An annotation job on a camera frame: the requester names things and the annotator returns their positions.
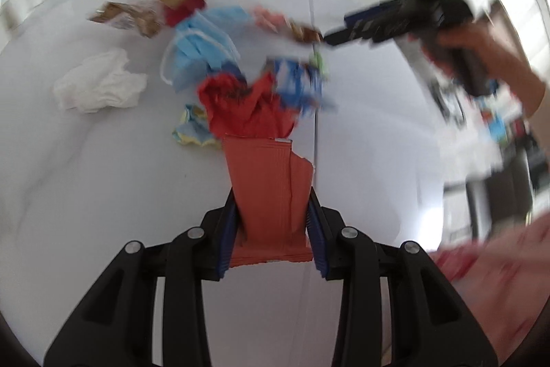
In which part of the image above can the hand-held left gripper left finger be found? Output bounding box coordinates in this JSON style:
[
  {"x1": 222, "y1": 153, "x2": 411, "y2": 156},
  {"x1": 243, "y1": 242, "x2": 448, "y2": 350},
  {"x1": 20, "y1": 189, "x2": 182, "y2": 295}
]
[{"x1": 43, "y1": 187, "x2": 237, "y2": 367}]

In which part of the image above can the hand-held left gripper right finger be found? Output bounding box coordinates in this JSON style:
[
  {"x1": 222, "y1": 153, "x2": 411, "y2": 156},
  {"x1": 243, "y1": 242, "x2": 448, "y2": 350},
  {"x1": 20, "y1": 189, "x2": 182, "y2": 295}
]
[{"x1": 304, "y1": 186, "x2": 499, "y2": 367}]

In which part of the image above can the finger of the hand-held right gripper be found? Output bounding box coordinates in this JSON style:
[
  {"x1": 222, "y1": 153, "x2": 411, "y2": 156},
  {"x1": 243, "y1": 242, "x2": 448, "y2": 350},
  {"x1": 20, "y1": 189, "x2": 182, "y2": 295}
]
[
  {"x1": 343, "y1": 0, "x2": 413, "y2": 30},
  {"x1": 323, "y1": 22, "x2": 419, "y2": 48}
]

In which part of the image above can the orange-red snack wrapper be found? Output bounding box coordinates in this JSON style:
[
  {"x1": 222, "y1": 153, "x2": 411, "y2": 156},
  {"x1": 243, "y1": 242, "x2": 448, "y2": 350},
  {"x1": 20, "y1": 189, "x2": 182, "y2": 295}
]
[{"x1": 223, "y1": 135, "x2": 316, "y2": 267}]

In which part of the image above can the blue face mask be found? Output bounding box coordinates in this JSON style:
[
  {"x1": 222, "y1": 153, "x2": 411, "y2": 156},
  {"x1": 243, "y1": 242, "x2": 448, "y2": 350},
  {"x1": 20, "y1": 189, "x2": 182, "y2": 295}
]
[
  {"x1": 189, "y1": 5, "x2": 254, "y2": 32},
  {"x1": 161, "y1": 21, "x2": 241, "y2": 93}
]

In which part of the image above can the person's right forearm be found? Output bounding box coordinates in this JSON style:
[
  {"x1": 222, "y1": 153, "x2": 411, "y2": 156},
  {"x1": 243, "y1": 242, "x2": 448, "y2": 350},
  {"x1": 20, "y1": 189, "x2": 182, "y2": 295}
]
[{"x1": 490, "y1": 49, "x2": 550, "y2": 120}]

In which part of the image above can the person's right hand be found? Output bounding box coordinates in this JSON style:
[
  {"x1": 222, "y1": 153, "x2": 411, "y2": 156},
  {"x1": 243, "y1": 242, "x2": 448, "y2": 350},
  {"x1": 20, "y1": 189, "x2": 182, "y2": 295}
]
[{"x1": 436, "y1": 22, "x2": 531, "y2": 93}]

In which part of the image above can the small green wrapper scrap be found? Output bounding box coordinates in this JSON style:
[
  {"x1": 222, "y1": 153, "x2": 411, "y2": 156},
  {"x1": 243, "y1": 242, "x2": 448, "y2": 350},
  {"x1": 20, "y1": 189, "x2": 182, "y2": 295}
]
[{"x1": 309, "y1": 51, "x2": 329, "y2": 82}]

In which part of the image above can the brown wrapper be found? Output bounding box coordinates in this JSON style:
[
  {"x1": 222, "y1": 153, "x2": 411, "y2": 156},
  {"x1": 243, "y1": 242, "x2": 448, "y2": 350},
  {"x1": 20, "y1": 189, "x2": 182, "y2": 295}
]
[{"x1": 288, "y1": 21, "x2": 325, "y2": 45}]

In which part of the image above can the blue and white wrapper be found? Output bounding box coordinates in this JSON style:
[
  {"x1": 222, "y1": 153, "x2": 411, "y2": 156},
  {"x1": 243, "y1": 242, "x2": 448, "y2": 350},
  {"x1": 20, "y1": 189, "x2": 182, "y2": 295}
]
[{"x1": 262, "y1": 56, "x2": 338, "y2": 120}]

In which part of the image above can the pink wrapper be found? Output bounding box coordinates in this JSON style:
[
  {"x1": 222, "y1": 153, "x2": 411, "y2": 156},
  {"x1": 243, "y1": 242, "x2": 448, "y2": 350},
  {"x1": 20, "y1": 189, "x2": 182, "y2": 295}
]
[{"x1": 251, "y1": 6, "x2": 293, "y2": 33}]

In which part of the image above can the yellow and blue wrapper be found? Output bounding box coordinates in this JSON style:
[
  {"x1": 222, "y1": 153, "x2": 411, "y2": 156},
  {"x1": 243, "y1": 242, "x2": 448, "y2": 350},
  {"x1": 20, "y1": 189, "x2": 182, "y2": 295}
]
[{"x1": 172, "y1": 104, "x2": 222, "y2": 148}]

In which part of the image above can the crumpled red wrapper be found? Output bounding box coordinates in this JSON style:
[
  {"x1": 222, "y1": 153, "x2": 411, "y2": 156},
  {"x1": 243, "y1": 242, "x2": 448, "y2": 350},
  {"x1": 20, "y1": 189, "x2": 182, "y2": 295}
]
[{"x1": 198, "y1": 72, "x2": 299, "y2": 140}]

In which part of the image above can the person's pink clothing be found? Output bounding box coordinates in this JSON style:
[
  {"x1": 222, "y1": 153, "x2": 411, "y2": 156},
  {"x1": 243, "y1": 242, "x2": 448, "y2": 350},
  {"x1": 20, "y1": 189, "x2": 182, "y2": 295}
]
[{"x1": 430, "y1": 212, "x2": 550, "y2": 367}]

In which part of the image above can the crumpled white tissue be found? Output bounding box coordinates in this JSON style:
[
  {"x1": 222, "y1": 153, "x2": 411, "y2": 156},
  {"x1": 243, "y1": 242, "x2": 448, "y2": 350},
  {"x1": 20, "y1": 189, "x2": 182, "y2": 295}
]
[{"x1": 52, "y1": 48, "x2": 149, "y2": 115}]

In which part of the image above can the clear bag with brown crumbs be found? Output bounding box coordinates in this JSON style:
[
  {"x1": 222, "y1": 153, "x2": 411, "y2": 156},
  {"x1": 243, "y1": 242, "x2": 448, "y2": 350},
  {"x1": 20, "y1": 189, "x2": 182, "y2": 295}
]
[{"x1": 88, "y1": 1, "x2": 164, "y2": 39}]

